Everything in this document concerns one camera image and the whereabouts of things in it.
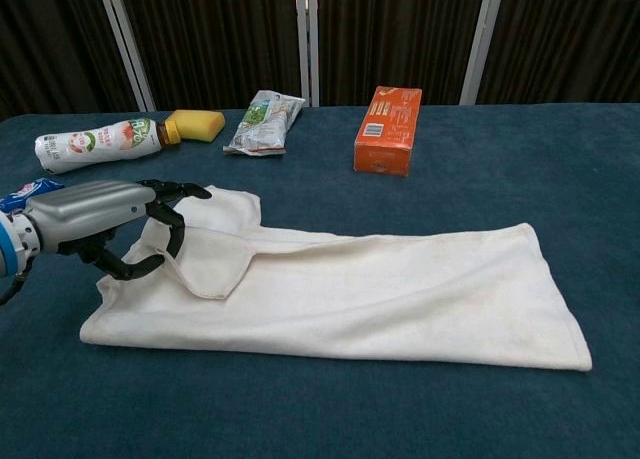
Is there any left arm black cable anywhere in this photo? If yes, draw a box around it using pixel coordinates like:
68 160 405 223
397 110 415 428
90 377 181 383
0 258 36 308

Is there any blue snack packet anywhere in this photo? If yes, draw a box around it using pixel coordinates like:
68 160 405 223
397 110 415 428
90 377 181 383
0 177 66 213

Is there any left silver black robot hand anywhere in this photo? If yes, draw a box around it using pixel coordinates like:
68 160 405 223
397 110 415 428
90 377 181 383
22 178 213 282

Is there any white t-shirt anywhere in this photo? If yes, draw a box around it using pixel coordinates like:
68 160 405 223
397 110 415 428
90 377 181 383
78 184 594 374

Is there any white drink bottle yellow cap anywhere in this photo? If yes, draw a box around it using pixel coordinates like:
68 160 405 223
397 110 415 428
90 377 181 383
33 117 182 175

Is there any silver snack packet green print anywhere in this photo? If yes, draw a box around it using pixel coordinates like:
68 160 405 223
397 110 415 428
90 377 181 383
222 89 307 157

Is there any teal table cover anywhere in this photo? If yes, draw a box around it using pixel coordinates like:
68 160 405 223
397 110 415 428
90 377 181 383
0 102 640 459

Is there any dark pleated curtain panel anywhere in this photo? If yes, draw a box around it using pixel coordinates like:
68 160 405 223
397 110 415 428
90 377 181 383
317 0 489 108
0 0 139 123
477 0 640 105
117 0 304 113

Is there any yellow sponge block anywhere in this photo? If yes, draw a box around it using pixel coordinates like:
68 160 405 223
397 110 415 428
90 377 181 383
166 109 226 144

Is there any orange cardboard box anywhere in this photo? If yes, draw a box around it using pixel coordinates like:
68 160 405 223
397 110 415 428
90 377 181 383
353 85 424 179

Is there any white screen frame post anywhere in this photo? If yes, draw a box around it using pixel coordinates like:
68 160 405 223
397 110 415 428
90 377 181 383
94 0 157 112
458 0 507 106
294 0 321 108

